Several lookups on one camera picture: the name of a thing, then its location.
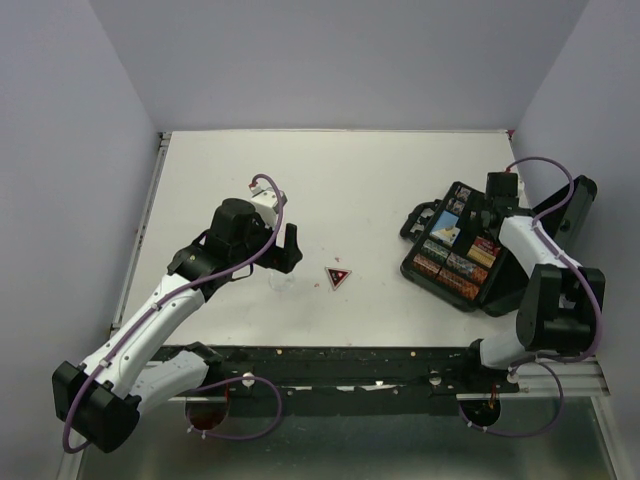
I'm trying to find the blue playing card deck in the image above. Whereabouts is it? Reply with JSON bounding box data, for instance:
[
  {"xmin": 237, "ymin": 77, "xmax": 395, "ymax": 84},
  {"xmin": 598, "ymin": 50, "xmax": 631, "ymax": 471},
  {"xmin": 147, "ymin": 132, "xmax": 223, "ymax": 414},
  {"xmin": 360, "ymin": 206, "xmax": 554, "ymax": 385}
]
[{"xmin": 429, "ymin": 211, "xmax": 460, "ymax": 247}]

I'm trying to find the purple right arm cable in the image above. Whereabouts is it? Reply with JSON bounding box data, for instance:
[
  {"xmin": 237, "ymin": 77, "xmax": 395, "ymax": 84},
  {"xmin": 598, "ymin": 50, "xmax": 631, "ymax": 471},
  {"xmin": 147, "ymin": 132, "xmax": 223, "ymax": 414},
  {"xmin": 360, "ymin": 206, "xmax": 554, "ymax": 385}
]
[{"xmin": 457, "ymin": 157, "xmax": 601, "ymax": 437}]

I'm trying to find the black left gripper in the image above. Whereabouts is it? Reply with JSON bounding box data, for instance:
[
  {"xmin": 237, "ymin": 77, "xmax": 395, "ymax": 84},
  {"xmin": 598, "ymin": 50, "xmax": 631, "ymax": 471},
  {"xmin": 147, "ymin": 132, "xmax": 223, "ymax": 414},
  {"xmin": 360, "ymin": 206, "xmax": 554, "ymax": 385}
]
[{"xmin": 231, "ymin": 214, "xmax": 304, "ymax": 274}]

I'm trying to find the aluminium frame rail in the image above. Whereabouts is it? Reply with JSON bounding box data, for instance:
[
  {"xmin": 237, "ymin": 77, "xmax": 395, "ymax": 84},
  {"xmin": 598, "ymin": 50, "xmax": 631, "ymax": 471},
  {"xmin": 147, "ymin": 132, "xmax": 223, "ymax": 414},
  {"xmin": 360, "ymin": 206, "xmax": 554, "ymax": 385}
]
[{"xmin": 79, "ymin": 355, "xmax": 611, "ymax": 401}]

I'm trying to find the clear round dealer button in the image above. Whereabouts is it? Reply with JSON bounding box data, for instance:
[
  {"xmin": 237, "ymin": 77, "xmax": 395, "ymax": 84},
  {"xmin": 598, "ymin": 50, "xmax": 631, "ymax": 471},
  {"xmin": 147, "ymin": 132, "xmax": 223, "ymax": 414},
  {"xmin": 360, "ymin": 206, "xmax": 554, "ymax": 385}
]
[{"xmin": 269, "ymin": 271, "xmax": 295, "ymax": 292}]

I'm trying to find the black poker set case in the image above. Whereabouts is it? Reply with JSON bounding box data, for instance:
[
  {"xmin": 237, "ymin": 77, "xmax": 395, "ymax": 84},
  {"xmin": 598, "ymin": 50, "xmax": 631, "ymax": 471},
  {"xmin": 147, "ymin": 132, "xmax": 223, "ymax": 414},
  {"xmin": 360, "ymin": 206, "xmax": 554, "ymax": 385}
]
[{"xmin": 400, "ymin": 176, "xmax": 597, "ymax": 317}]

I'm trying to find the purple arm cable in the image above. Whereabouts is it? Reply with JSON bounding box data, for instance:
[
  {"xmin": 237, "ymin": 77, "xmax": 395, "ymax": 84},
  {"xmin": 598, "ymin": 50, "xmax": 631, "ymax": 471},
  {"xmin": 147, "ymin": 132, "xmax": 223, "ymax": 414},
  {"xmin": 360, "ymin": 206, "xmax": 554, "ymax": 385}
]
[
  {"xmin": 62, "ymin": 173, "xmax": 287, "ymax": 454},
  {"xmin": 457, "ymin": 157, "xmax": 601, "ymax": 437}
]

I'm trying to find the green blue chip roll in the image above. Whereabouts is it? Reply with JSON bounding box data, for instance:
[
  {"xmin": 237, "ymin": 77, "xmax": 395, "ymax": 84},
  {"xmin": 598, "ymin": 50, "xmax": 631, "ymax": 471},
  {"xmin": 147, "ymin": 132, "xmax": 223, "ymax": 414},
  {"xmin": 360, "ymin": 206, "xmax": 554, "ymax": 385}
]
[{"xmin": 421, "ymin": 240, "xmax": 450, "ymax": 262}]

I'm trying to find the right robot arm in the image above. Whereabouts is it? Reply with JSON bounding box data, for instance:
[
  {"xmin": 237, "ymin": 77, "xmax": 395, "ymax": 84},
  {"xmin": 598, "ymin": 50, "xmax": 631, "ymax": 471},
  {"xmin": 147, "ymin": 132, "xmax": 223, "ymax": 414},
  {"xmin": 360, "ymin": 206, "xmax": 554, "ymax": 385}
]
[{"xmin": 459, "ymin": 171, "xmax": 605, "ymax": 392}]

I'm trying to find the purple white chip roll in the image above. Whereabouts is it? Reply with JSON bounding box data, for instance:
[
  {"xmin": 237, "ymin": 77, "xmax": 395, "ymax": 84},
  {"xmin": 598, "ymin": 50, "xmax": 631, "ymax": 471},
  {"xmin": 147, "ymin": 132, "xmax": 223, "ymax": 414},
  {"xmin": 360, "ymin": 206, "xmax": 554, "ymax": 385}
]
[{"xmin": 447, "ymin": 198, "xmax": 465, "ymax": 215}]

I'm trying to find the brown orange chip roll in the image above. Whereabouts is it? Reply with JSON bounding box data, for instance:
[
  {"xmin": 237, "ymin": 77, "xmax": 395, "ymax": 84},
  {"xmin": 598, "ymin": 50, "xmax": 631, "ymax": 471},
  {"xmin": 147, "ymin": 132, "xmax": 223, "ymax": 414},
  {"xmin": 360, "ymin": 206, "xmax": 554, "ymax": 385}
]
[{"xmin": 436, "ymin": 269, "xmax": 480, "ymax": 300}]

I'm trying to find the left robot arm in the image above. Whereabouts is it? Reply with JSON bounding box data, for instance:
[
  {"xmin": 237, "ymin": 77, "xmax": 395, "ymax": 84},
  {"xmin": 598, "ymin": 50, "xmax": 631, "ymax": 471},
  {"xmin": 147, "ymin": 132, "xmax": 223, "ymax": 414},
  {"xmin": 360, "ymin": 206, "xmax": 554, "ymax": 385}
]
[{"xmin": 52, "ymin": 189, "xmax": 303, "ymax": 454}]

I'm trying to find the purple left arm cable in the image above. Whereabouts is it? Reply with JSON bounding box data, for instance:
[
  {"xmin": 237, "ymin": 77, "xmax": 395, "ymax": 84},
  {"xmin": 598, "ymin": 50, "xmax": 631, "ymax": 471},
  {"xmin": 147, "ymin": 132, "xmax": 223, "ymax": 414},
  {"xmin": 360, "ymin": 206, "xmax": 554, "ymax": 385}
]
[{"xmin": 62, "ymin": 173, "xmax": 287, "ymax": 454}]

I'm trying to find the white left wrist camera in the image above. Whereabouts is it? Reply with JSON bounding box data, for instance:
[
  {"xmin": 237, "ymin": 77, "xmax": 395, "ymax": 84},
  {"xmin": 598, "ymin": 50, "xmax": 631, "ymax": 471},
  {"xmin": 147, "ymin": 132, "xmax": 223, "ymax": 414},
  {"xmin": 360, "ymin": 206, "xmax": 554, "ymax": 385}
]
[{"xmin": 249, "ymin": 182, "xmax": 287, "ymax": 227}]

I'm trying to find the red Texas Hold'em card deck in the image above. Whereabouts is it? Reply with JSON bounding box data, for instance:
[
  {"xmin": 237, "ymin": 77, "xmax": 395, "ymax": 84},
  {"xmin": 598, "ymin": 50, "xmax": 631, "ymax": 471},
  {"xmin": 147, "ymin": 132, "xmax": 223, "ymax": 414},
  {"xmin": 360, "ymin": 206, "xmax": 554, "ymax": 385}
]
[{"xmin": 467, "ymin": 236, "xmax": 501, "ymax": 269}]

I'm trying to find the orange black chip roll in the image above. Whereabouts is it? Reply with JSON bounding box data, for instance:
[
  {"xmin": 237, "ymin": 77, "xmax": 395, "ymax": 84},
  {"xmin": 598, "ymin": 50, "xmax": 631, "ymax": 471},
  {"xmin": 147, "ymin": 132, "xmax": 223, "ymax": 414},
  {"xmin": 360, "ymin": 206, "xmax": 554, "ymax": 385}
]
[{"xmin": 412, "ymin": 254, "xmax": 442, "ymax": 278}]

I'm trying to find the green purple chip roll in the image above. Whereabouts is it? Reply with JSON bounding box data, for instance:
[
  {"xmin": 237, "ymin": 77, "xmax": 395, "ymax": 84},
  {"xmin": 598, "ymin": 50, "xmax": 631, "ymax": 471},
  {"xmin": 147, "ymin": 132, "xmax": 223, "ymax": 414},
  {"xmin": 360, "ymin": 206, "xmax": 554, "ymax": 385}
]
[{"xmin": 455, "ymin": 186, "xmax": 472, "ymax": 202}]

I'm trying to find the triangular all in button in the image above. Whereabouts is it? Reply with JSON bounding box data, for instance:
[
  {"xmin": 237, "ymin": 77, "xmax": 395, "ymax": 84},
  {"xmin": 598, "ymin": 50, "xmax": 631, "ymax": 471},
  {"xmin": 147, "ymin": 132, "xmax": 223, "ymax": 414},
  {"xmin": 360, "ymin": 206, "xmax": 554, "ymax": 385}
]
[{"xmin": 325, "ymin": 267, "xmax": 352, "ymax": 291}]

